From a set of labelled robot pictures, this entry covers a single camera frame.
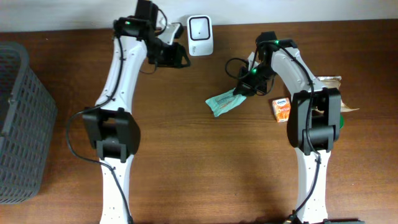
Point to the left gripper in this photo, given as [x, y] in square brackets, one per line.
[176, 57]

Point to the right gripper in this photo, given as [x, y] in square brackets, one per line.
[247, 89]

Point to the small orange packet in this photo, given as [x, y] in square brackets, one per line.
[281, 108]

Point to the teal tissue pack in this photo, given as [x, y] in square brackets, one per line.
[224, 102]

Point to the green lid jar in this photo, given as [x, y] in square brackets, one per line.
[342, 122]

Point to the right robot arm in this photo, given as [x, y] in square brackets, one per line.
[314, 120]

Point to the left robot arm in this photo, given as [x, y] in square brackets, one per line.
[112, 131]

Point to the white barcode scanner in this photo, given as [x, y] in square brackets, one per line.
[200, 35]

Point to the grey plastic mesh basket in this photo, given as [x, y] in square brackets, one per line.
[28, 114]

